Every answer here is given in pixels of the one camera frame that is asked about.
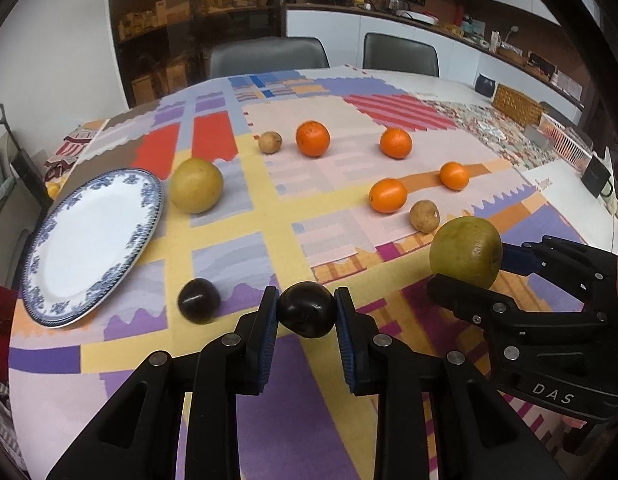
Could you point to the brown kiwi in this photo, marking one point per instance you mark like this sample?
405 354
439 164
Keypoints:
424 216
270 142

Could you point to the dark glass display cabinet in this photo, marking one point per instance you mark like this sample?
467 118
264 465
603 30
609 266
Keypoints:
163 46

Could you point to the blue white porcelain plate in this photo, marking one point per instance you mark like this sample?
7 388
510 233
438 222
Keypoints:
89 243

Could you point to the yellow green pear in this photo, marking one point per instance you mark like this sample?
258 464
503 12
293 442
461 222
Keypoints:
195 186

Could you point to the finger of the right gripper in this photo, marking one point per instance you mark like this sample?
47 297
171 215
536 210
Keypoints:
561 262
502 323

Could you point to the colourful patchwork tablecloth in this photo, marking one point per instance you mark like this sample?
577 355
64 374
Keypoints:
282 218

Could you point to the woven wicker basket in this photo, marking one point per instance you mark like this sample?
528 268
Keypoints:
517 106

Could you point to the grey chair right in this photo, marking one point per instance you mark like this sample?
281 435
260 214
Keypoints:
395 54

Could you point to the grey chair left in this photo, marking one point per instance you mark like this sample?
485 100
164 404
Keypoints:
267 54

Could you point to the green apple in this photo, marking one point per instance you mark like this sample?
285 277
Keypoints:
468 249

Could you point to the floral patterned table mat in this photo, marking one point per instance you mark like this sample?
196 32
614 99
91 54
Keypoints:
498 132

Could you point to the orange mandarin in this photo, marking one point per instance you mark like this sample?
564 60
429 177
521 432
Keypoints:
387 196
312 138
454 176
395 143

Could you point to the dark plum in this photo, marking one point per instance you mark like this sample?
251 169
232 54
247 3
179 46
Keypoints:
308 309
199 301

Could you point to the dark blue mug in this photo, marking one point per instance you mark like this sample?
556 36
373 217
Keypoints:
485 86

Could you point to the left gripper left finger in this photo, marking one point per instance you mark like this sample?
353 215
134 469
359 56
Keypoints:
135 434

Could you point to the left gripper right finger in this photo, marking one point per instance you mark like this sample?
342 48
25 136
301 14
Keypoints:
435 414

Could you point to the grey chair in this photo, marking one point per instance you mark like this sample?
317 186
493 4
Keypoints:
267 54
395 54

